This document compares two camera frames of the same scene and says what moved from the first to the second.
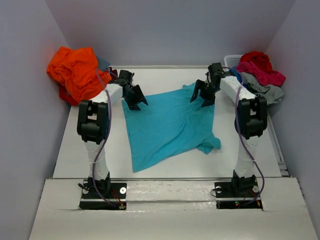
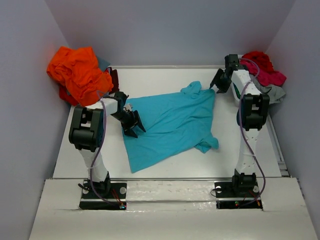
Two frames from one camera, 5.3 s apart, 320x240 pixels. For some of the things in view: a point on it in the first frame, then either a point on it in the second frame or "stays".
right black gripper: [197, 85] → [217, 77]
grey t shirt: [273, 93] stays
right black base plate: [241, 195] stays
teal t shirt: [168, 126] stays
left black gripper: [139, 90] → [129, 132]
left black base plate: [103, 196] stays
